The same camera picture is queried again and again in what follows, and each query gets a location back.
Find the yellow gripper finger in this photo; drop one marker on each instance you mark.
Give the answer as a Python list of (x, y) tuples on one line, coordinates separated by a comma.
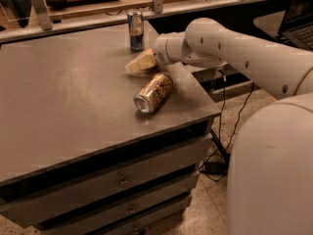
[(142, 62)]

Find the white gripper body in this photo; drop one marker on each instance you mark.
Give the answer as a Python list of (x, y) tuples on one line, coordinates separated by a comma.
[(160, 52)]

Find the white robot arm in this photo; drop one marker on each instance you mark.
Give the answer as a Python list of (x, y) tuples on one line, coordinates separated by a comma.
[(270, 175)]

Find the gold soda can lying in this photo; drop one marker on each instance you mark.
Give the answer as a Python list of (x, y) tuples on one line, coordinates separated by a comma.
[(153, 93)]

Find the blue silver redbull can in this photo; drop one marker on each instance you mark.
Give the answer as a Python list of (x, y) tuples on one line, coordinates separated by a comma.
[(136, 30)]

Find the grey drawer cabinet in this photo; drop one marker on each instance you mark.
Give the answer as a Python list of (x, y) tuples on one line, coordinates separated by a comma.
[(76, 156)]

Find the black power adapter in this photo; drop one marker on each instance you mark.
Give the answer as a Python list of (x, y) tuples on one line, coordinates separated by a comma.
[(214, 168)]

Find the black laptop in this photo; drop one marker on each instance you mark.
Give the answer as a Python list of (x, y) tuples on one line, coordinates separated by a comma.
[(297, 24)]

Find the black table leg frame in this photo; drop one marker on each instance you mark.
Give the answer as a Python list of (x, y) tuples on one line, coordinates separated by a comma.
[(225, 155)]

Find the metal railing frame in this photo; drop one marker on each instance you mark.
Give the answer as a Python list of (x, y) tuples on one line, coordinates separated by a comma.
[(49, 17)]

